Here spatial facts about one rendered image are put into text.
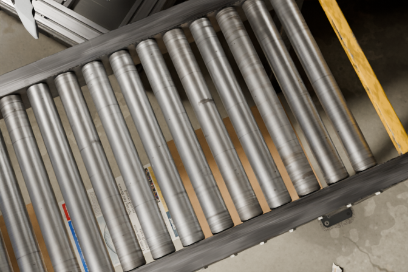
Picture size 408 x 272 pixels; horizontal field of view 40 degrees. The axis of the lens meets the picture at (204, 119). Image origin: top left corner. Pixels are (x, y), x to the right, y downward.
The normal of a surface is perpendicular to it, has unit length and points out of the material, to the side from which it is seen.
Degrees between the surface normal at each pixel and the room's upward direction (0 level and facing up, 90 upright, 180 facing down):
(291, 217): 0
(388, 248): 0
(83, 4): 0
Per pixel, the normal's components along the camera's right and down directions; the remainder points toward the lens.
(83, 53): -0.04, -0.25
